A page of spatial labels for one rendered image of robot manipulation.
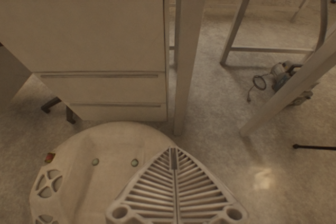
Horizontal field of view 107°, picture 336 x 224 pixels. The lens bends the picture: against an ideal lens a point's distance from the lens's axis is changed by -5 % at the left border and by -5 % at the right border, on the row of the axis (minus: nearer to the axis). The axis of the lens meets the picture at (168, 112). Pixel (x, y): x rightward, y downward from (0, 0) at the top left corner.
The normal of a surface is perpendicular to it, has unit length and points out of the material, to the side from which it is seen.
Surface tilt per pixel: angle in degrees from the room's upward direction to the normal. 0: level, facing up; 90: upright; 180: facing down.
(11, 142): 0
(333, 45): 90
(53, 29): 90
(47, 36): 90
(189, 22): 90
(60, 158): 0
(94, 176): 0
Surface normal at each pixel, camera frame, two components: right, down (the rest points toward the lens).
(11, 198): -0.01, -0.54
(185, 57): -0.03, 0.84
